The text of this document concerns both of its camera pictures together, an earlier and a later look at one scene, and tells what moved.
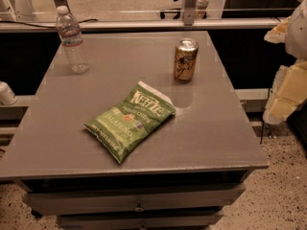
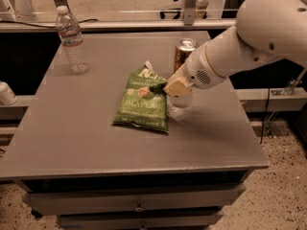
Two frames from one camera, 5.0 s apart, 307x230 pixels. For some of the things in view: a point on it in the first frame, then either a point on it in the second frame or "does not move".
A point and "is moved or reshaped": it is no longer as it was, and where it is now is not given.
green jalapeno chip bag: (124, 126) is moved or reshaped
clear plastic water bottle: (70, 32) does not move
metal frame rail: (148, 25) does not move
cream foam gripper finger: (277, 34) -> (199, 71)
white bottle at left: (7, 95) does not move
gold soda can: (185, 56) does not move
